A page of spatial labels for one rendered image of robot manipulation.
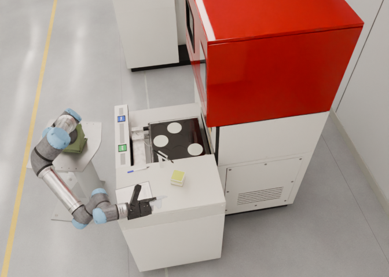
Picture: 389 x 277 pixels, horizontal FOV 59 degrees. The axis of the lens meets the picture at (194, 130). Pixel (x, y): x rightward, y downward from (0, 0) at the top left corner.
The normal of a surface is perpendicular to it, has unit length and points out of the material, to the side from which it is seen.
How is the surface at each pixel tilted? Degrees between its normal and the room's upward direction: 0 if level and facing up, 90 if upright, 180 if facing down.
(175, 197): 0
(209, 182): 0
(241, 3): 0
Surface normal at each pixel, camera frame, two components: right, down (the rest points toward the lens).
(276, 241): -0.02, -0.65
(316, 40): 0.16, 0.75
